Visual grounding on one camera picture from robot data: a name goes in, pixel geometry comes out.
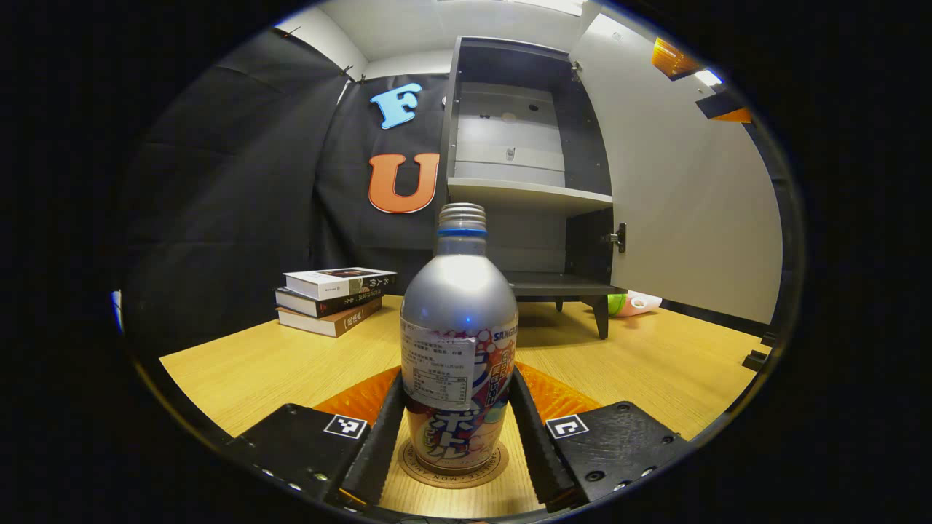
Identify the long ceiling light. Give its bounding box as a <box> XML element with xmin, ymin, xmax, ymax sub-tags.
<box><xmin>510</xmin><ymin>0</ymin><xmax>588</xmax><ymax>17</ymax></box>

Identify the silver bottle with colourful label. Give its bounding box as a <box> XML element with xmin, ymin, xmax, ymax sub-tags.
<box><xmin>399</xmin><ymin>202</ymin><xmax>519</xmax><ymax>474</ymax></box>

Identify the grey cabinet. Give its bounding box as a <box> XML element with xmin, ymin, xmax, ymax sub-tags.
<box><xmin>437</xmin><ymin>36</ymin><xmax>628</xmax><ymax>341</ymax></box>

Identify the black backdrop cloth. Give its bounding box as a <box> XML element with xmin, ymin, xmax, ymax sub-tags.
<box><xmin>120</xmin><ymin>29</ymin><xmax>454</xmax><ymax>365</ymax></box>

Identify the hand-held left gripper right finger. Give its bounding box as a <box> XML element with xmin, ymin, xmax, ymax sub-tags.
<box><xmin>510</xmin><ymin>362</ymin><xmax>690</xmax><ymax>510</ymax></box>

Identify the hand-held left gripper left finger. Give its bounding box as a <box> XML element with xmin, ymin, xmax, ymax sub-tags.
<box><xmin>226</xmin><ymin>364</ymin><xmax>406</xmax><ymax>508</ymax></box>

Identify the black cover book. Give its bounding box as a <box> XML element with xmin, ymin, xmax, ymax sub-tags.
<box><xmin>275</xmin><ymin>286</ymin><xmax>387</xmax><ymax>319</ymax></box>

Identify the beige cabinet door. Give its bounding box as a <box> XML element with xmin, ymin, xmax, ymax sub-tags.
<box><xmin>568</xmin><ymin>11</ymin><xmax>784</xmax><ymax>325</ymax></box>

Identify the round brown coaster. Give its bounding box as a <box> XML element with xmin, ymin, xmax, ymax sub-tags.
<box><xmin>397</xmin><ymin>435</ymin><xmax>510</xmax><ymax>490</ymax></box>

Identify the brown cover book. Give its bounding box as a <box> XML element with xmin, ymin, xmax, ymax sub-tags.
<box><xmin>277</xmin><ymin>297</ymin><xmax>384</xmax><ymax>338</ymax></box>

